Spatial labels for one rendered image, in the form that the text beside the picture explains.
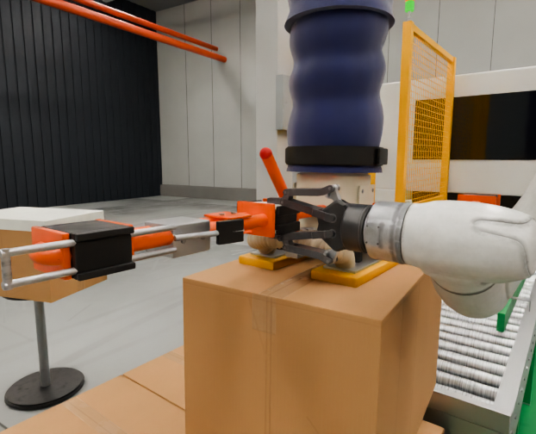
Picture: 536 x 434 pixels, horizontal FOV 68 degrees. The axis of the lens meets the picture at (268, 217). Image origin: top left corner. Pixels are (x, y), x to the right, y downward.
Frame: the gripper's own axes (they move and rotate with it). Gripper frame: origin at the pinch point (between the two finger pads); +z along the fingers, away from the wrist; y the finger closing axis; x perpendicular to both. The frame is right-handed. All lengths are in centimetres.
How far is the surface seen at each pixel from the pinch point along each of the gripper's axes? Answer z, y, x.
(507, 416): -36, 59, 62
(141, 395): 61, 66, 13
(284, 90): 88, -47, 130
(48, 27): 1092, -347, 473
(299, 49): 4.5, -33.5, 16.6
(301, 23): 4.0, -38.4, 16.2
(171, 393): 54, 66, 20
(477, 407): -28, 60, 62
